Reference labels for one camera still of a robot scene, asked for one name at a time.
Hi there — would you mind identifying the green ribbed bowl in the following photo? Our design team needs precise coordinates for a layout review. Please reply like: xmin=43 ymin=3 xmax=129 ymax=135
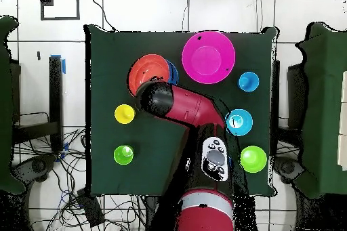
xmin=239 ymin=145 xmax=268 ymax=173

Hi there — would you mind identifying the black square floor frame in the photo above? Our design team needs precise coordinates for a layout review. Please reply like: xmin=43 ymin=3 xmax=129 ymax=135
xmin=39 ymin=0 xmax=81 ymax=21

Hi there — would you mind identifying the black office chair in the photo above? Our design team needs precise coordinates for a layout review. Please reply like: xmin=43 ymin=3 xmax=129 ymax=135
xmin=273 ymin=156 xmax=306 ymax=184
xmin=12 ymin=154 xmax=58 ymax=186

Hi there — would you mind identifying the black box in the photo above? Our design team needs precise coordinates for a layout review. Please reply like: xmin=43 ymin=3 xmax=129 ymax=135
xmin=76 ymin=188 xmax=106 ymax=228

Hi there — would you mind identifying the green cup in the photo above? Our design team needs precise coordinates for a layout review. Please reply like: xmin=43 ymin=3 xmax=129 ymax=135
xmin=113 ymin=144 xmax=134 ymax=166

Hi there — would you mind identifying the blue tape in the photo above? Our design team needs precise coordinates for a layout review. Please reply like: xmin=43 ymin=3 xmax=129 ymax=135
xmin=49 ymin=54 xmax=66 ymax=75

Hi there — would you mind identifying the large pink bowl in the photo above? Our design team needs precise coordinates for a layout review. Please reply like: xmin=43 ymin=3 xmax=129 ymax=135
xmin=181 ymin=30 xmax=236 ymax=85

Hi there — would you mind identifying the light blue cup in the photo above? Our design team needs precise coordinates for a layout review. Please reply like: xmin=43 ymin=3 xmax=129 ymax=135
xmin=237 ymin=71 xmax=260 ymax=93

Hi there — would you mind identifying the bundle of floor cables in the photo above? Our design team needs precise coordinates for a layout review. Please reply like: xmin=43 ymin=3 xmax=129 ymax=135
xmin=13 ymin=127 xmax=147 ymax=231

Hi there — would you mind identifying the yellow cup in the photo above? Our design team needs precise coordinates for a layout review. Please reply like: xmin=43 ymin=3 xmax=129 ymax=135
xmin=114 ymin=104 xmax=136 ymax=125

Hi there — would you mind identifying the dark green tablecloth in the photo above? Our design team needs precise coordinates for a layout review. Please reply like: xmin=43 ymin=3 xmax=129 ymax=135
xmin=85 ymin=24 xmax=277 ymax=196

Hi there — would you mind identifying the thin black floor cable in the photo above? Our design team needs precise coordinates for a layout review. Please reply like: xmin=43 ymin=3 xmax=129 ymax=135
xmin=88 ymin=0 xmax=118 ymax=32

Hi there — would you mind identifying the large blue bowl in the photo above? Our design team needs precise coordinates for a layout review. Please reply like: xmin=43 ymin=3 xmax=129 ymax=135
xmin=165 ymin=59 xmax=180 ymax=85

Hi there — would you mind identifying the large orange bowl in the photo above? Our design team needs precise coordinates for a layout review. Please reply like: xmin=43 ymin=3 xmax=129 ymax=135
xmin=127 ymin=54 xmax=171 ymax=98

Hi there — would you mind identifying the light blue ribbed bowl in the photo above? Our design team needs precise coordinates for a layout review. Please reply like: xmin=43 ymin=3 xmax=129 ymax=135
xmin=225 ymin=108 xmax=253 ymax=137

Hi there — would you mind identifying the black bench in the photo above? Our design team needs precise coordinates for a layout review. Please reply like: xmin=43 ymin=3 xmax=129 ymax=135
xmin=10 ymin=56 xmax=64 ymax=152

